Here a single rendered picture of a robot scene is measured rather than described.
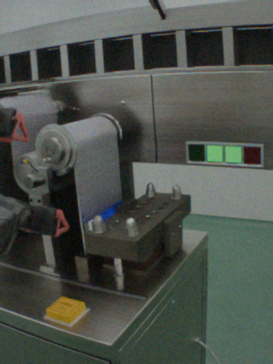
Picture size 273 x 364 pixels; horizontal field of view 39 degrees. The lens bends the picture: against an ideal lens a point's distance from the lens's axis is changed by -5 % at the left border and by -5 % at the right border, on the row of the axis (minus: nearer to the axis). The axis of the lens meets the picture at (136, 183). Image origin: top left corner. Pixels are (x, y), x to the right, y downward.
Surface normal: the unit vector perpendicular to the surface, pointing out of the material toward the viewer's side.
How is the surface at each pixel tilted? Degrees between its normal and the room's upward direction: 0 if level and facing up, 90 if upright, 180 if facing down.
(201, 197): 90
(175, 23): 90
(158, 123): 90
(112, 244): 90
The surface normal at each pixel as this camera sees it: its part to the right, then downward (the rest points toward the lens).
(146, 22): -0.46, 0.27
